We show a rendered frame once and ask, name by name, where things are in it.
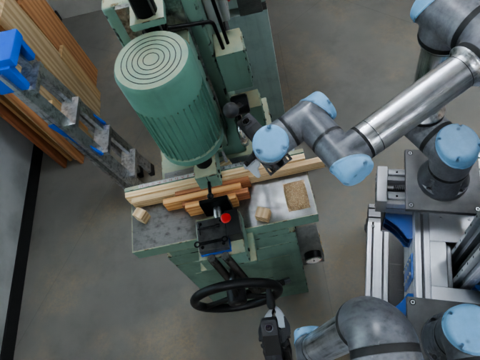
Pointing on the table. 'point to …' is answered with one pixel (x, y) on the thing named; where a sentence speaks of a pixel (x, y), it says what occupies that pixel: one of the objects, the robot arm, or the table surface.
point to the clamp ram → (216, 206)
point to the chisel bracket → (201, 176)
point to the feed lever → (236, 106)
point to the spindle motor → (170, 96)
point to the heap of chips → (296, 196)
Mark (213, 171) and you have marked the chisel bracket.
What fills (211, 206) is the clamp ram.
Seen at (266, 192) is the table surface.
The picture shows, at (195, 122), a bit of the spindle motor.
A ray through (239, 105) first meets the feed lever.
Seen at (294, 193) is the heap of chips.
